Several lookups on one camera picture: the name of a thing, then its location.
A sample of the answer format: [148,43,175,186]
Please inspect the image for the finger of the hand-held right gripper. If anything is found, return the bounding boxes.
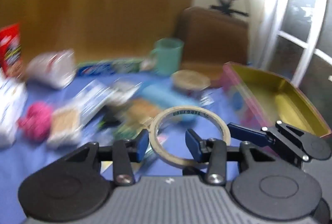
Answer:
[228,121,332,162]

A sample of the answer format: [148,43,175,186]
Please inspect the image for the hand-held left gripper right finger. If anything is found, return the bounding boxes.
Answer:
[185,129,277,186]

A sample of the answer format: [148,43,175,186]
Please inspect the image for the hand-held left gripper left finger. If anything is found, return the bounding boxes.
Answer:
[61,129,149,186]

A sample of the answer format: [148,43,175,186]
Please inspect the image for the beige masking tape roll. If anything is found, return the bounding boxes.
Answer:
[150,106,231,169]

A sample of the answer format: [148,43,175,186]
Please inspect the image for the pink tin box gold inside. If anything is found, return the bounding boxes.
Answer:
[222,62,332,154]

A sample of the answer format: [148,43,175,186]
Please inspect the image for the blue white packet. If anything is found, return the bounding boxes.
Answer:
[75,80,118,124]

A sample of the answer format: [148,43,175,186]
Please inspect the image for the pink fluffy ball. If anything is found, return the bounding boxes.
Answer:
[18,102,54,143]

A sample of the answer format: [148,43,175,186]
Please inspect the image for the white plastic bag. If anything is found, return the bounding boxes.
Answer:
[26,50,77,89]

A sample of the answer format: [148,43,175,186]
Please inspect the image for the orange tan packet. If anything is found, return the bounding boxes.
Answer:
[124,99,162,126]

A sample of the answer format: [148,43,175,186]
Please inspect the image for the white paper card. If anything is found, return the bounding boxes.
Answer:
[199,91,215,107]

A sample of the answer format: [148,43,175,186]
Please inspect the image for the light blue oblong case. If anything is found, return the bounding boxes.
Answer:
[141,85,201,124]

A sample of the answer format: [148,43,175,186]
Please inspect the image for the grey white packet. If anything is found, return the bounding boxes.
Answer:
[109,79,143,106]

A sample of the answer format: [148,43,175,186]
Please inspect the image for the round tin with tan lid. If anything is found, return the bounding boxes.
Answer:
[171,70,211,97]

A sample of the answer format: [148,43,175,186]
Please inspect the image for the tan sponge pad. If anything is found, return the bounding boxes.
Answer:
[47,107,84,149]

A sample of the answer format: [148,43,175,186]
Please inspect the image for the small beige packet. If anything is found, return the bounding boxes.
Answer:
[140,57,156,72]

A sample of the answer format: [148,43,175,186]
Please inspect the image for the blue green flat carton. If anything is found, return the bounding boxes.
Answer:
[76,58,144,76]

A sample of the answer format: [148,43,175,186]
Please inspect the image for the green plastic mug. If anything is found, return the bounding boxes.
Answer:
[150,38,184,76]

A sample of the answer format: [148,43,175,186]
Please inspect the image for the brown chair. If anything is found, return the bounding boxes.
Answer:
[178,7,250,77]

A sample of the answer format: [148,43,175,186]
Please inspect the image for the white framed glass door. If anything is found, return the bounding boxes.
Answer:
[259,0,332,100]

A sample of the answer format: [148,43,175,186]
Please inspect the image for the blue printed bed sheet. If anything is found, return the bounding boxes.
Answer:
[0,71,260,224]

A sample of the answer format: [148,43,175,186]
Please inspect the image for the white cardboard box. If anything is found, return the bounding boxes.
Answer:
[0,79,28,149]

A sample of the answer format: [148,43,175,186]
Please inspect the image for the wooden headboard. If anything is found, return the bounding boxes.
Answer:
[0,0,200,66]

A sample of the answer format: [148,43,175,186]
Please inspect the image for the red snack box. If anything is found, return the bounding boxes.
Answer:
[0,23,25,77]

